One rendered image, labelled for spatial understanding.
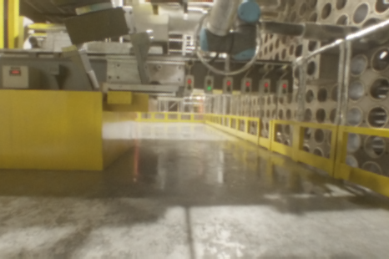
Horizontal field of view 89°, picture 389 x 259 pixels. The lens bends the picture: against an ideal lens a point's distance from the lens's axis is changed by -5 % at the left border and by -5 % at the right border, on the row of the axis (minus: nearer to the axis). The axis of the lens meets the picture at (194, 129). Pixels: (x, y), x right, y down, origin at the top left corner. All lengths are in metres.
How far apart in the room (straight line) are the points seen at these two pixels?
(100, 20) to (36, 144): 1.51
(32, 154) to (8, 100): 0.43
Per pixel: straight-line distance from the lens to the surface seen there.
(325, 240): 0.98
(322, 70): 2.88
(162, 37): 2.01
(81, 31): 0.50
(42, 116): 1.85
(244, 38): 0.91
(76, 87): 2.19
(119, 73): 2.04
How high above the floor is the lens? 0.46
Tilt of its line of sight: 5 degrees down
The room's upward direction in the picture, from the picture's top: 2 degrees clockwise
